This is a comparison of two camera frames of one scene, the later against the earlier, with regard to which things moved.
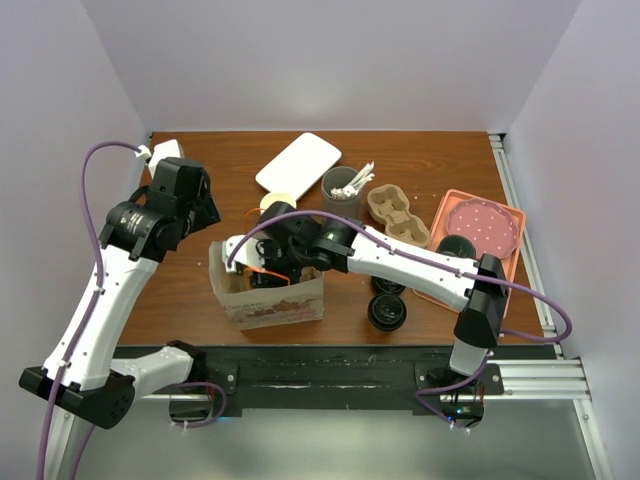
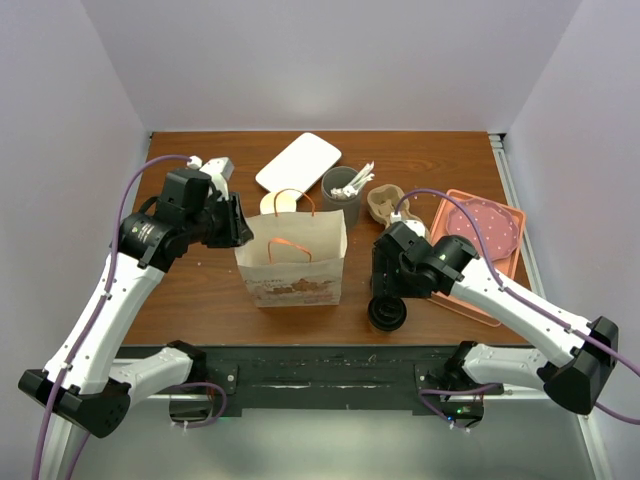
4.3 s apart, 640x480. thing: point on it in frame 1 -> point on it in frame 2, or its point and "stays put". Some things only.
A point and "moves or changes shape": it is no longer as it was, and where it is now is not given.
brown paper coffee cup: [387, 312] stays put
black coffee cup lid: [387, 311] stays put
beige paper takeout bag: [253, 307] moves or changes shape
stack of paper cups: [271, 197] stays put
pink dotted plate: [491, 227] stays put
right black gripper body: [283, 265] -> [398, 282]
